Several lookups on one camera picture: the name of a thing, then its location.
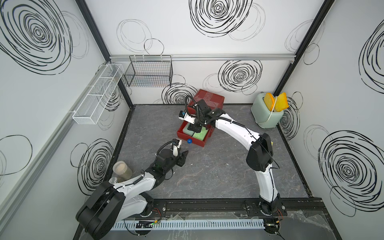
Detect green scouring sponge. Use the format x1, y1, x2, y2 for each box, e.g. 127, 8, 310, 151
193, 128, 209, 141

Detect mint green foam sponge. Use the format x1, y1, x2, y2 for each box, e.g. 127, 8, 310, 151
183, 123, 195, 137

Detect red drawer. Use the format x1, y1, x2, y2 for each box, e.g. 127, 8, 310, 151
177, 121, 214, 147

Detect red drawer cabinet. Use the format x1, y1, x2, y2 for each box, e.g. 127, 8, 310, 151
194, 89, 225, 120

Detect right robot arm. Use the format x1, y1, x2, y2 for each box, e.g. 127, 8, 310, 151
179, 95, 280, 216

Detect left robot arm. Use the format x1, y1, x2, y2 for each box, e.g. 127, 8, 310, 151
76, 139, 189, 240

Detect translucent plastic cup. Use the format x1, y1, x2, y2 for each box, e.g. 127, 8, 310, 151
113, 161, 133, 181

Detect mint green toaster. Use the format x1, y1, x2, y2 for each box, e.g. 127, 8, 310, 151
251, 93, 284, 129

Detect orange toast slice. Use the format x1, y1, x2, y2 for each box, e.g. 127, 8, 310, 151
264, 93, 275, 112

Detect yellow toast slice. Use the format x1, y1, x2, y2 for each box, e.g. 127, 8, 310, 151
274, 93, 289, 112

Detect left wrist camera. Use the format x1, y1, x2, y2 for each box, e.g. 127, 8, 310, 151
171, 139, 182, 157

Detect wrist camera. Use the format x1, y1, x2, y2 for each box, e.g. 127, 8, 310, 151
179, 111, 196, 124
171, 139, 182, 157

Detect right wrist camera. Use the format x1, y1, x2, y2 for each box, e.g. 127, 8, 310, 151
179, 111, 196, 124

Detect grey slotted cable duct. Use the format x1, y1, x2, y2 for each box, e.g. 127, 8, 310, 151
112, 219, 265, 231

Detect black wire basket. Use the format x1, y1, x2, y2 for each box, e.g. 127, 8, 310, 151
125, 55, 173, 88

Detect white wire shelf basket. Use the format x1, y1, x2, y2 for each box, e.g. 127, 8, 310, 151
73, 63, 124, 125

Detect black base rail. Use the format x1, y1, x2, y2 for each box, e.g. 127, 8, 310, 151
145, 198, 326, 217

